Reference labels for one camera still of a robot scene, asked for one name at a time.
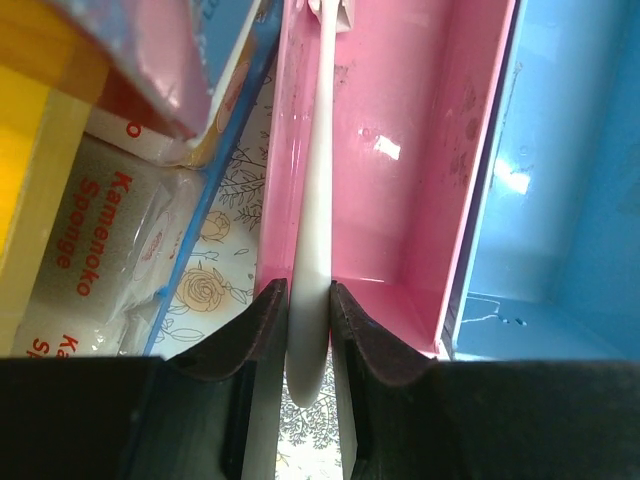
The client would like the blue pink yellow shelf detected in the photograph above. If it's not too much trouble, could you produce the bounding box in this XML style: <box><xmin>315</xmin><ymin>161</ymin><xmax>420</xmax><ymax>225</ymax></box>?
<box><xmin>1</xmin><ymin>1</ymin><xmax>281</xmax><ymax>355</ymax></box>

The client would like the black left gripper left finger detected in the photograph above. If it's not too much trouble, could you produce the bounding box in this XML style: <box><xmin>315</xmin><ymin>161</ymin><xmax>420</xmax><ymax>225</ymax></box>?
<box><xmin>1</xmin><ymin>279</ymin><xmax>288</xmax><ymax>479</ymax></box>

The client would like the pink soap package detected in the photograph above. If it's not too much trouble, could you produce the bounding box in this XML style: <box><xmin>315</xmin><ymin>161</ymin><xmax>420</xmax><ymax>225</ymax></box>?
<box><xmin>46</xmin><ymin>1</ymin><xmax>260</xmax><ymax>139</ymax></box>

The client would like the teal drawer box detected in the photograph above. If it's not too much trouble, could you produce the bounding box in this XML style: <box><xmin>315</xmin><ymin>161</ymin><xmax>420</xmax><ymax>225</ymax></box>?
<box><xmin>449</xmin><ymin>1</ymin><xmax>639</xmax><ymax>360</ymax></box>

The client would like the white sponge pack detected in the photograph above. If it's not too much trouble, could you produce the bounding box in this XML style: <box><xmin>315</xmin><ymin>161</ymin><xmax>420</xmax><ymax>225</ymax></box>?
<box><xmin>30</xmin><ymin>135</ymin><xmax>206</xmax><ymax>324</ymax></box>
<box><xmin>10</xmin><ymin>299</ymin><xmax>160</xmax><ymax>358</ymax></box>

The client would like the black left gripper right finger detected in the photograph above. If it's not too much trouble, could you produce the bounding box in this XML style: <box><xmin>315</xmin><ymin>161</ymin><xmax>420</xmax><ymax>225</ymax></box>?
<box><xmin>330</xmin><ymin>282</ymin><xmax>639</xmax><ymax>479</ymax></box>

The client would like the pink drawer box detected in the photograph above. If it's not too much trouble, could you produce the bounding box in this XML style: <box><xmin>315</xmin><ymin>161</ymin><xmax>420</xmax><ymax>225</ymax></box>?
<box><xmin>254</xmin><ymin>0</ymin><xmax>519</xmax><ymax>361</ymax></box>

